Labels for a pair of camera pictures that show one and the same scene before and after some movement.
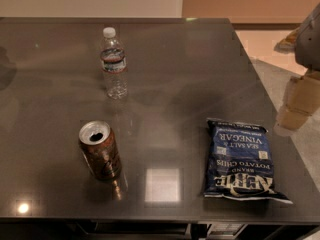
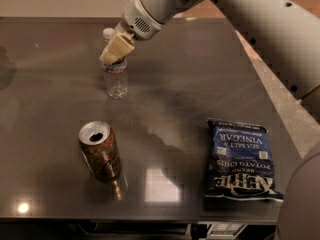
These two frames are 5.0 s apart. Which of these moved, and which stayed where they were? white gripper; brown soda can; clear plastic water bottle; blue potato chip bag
Moved: white gripper
Stayed: blue potato chip bag; clear plastic water bottle; brown soda can
